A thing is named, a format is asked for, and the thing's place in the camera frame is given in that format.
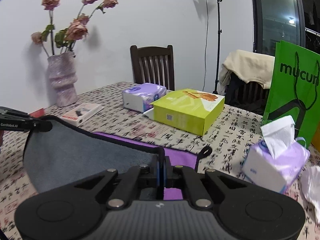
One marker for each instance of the grey towel black trim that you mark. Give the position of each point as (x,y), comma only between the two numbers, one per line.
(66,154)

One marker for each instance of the cream cloth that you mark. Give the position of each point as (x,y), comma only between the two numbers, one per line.
(248,67)

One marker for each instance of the dark window frame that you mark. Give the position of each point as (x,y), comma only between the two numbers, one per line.
(294,21)

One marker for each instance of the pink textured vase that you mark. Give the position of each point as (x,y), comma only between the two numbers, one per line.
(62,77)

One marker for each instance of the dark wooden chair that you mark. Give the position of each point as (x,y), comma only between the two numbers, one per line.
(153,65)

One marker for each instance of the open purple tissue pack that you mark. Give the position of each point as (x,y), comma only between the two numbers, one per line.
(276,161)

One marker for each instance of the purple towel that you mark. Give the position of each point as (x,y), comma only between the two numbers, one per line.
(177,157)

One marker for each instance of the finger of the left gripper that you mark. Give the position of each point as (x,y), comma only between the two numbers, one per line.
(14,120)

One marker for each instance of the crumpled white tissue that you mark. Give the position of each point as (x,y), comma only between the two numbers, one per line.
(310,188)

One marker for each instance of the white product box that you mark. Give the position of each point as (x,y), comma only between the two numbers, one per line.
(81,113)

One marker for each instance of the red small box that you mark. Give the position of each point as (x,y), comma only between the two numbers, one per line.
(38,113)

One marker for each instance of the calligraphy print tablecloth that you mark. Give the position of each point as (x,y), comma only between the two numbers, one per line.
(230,138)

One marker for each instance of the green paper bag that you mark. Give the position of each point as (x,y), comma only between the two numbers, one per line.
(295,89)

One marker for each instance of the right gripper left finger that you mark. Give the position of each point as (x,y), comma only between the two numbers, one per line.
(144,182)

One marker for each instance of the lime green box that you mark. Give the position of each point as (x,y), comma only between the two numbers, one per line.
(189,110)

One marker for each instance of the chair with cream cloth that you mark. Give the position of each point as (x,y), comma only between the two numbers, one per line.
(248,96)

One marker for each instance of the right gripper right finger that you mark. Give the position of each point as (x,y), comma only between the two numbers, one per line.
(184,183)

